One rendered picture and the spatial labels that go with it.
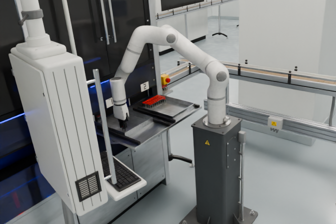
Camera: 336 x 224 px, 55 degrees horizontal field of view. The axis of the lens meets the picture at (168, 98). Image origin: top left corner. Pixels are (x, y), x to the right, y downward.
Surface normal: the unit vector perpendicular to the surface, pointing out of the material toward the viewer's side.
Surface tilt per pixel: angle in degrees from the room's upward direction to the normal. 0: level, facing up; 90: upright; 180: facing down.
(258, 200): 0
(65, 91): 90
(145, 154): 90
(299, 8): 90
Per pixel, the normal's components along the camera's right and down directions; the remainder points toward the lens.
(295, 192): -0.07, -0.92
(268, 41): -0.64, 0.34
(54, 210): 0.76, 0.19
